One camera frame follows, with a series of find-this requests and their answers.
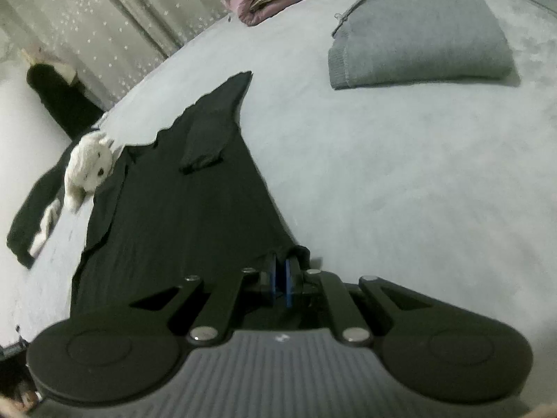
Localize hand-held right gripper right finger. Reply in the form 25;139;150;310
286;258;429;346

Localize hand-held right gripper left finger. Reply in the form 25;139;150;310
129;253;279;345

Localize black t-shirt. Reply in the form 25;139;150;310
70;71;312;336

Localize bed with grey sheet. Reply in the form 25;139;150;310
0;0;557;418

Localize white plush dog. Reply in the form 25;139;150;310
64;132;123;214

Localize white cloth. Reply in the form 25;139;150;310
28;198;62;258

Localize black crumpled garment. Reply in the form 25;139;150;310
6;139;83;269

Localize black hanging garment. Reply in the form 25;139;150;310
26;63;105;140

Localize grey sweater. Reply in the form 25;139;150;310
328;0;514;91

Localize grey star curtain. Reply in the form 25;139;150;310
0;0;227;114

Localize beige hanging cloth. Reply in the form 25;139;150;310
21;46;79;85

